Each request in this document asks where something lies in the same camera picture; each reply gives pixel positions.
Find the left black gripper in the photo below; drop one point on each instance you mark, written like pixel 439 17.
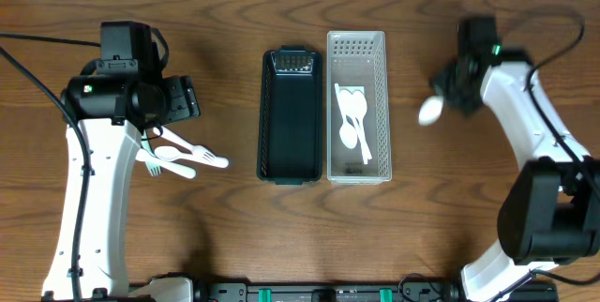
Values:
pixel 181 98

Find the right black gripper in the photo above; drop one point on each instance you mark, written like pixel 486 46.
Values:
pixel 450 88

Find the white plastic spoon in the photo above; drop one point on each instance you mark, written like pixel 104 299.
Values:
pixel 430 110
pixel 347 132
pixel 350 109
pixel 360 111

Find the clear plastic basket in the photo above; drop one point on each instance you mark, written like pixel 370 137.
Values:
pixel 358 58

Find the black plastic basket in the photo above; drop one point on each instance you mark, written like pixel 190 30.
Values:
pixel 290 143

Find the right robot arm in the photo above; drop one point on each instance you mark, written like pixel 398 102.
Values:
pixel 550 216

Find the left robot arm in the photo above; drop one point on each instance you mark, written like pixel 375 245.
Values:
pixel 109 107

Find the white plastic fork top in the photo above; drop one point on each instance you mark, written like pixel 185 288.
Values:
pixel 196 150

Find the white plastic fork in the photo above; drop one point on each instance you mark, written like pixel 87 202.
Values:
pixel 176 168
pixel 171 153
pixel 196 150

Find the white plastic fork middle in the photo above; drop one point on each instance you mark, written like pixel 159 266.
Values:
pixel 171 153

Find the white plastic fork left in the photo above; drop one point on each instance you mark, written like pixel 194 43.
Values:
pixel 176 168

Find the white label in basket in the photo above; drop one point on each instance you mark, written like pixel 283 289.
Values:
pixel 345 93

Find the white plastic fork handle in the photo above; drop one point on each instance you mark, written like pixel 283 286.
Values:
pixel 146 155

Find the black mounting rail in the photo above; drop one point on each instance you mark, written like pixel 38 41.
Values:
pixel 418 291

